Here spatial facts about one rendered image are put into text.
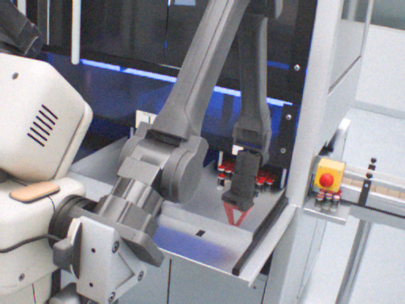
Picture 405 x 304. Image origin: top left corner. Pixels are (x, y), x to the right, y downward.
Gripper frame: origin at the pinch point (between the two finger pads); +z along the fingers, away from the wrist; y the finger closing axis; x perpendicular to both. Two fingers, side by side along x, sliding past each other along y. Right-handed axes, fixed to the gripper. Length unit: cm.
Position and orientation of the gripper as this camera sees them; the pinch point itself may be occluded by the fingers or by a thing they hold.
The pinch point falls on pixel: (233, 226)
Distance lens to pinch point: 117.6
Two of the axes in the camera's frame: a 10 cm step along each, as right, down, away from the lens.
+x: -9.0, -2.5, 3.6
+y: 4.1, -1.5, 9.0
